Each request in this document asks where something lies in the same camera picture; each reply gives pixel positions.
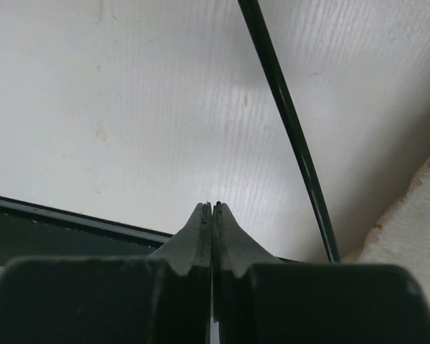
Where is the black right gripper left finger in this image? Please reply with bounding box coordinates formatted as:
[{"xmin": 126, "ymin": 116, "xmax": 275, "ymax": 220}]
[{"xmin": 0, "ymin": 204, "xmax": 211, "ymax": 343}]

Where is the black tent pole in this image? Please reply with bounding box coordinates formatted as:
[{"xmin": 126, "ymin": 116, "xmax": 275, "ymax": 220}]
[{"xmin": 238, "ymin": 1, "xmax": 340, "ymax": 263}]

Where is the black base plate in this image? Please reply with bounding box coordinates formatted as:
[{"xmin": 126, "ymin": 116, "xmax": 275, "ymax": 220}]
[{"xmin": 0, "ymin": 197, "xmax": 212, "ymax": 274}]

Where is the white fluffy cushion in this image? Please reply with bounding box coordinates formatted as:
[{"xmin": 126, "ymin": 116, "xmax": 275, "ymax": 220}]
[{"xmin": 342, "ymin": 139, "xmax": 430, "ymax": 268}]

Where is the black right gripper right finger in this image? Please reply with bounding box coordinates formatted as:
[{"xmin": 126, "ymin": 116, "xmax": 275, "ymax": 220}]
[{"xmin": 212, "ymin": 203, "xmax": 430, "ymax": 343}]

